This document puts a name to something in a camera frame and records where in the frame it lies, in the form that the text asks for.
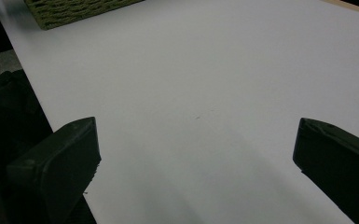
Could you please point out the dark cloth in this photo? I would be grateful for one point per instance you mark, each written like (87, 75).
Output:
(9, 124)

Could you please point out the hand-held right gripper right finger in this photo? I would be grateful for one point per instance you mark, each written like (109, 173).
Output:
(338, 158)

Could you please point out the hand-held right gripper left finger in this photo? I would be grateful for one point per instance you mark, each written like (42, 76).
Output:
(59, 161)

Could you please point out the green woven basket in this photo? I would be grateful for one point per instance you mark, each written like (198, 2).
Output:
(71, 11)

